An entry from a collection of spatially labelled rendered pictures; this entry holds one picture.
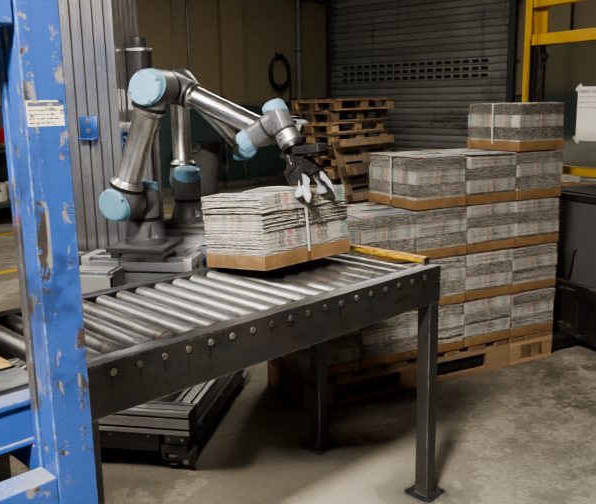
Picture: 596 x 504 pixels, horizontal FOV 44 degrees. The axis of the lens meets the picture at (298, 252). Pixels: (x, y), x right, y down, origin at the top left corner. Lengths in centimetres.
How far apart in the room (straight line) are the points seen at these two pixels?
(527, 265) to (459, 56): 732
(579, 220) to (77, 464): 342
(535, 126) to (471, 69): 707
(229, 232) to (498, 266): 173
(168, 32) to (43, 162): 942
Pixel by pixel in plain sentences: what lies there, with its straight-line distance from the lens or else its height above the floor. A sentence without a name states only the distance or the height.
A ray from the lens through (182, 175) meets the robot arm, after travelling 316.
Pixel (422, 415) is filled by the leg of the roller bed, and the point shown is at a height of 29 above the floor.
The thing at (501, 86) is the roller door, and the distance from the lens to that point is 1052.
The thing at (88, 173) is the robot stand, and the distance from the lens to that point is 298.
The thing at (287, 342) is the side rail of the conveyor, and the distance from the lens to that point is 193.
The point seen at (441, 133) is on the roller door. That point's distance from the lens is 1104.
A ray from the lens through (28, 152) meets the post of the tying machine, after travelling 124.
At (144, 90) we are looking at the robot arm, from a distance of 248.
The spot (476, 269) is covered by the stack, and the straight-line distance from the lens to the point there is 358.
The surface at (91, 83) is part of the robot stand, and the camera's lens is 295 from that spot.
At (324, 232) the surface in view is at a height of 91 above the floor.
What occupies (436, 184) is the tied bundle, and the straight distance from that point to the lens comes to 335.
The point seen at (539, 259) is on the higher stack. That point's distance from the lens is 384.
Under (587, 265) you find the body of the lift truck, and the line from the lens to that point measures 434.
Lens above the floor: 134
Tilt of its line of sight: 12 degrees down
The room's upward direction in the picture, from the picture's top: 1 degrees counter-clockwise
